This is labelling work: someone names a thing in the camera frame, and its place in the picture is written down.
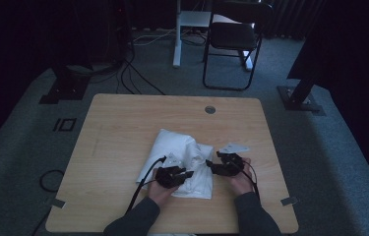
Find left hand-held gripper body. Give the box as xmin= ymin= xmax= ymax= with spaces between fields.
xmin=154 ymin=151 xmax=184 ymax=190

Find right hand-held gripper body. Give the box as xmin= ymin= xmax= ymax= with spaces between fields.
xmin=215 ymin=142 xmax=251 ymax=178

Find white tiered skirt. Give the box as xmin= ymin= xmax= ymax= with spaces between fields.
xmin=135 ymin=128 xmax=215 ymax=200

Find person's left hand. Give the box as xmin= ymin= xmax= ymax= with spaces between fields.
xmin=147 ymin=176 xmax=182 ymax=208

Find person's right hand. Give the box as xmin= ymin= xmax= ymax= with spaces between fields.
xmin=225 ymin=157 xmax=256 ymax=197

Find grey tape piece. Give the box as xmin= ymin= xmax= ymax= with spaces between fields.
xmin=51 ymin=197 xmax=67 ymax=209
xmin=279 ymin=196 xmax=299 ymax=207

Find black stand base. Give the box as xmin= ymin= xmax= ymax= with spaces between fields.
xmin=38 ymin=63 xmax=92 ymax=105
xmin=277 ymin=77 xmax=327 ymax=117

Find black folding chair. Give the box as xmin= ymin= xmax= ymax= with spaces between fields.
xmin=202 ymin=0 xmax=274 ymax=92

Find right hand-held gripper black cable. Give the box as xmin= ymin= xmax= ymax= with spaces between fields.
xmin=236 ymin=159 xmax=262 ymax=202

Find hand-held gripper black cable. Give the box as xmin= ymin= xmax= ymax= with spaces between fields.
xmin=125 ymin=155 xmax=168 ymax=214
xmin=236 ymin=159 xmax=262 ymax=202

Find left hand-held gripper black cable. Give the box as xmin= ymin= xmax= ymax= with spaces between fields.
xmin=125 ymin=155 xmax=168 ymax=214

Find bundle of black floor cables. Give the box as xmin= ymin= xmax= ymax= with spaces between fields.
xmin=115 ymin=48 xmax=166 ymax=96

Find white desk frame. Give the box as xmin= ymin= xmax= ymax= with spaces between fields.
xmin=171 ymin=0 xmax=255 ymax=72

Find thin black floor cable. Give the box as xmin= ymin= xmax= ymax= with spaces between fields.
xmin=30 ymin=209 xmax=52 ymax=236

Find white floor cables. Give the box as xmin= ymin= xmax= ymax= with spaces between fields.
xmin=132 ymin=29 xmax=177 ymax=47

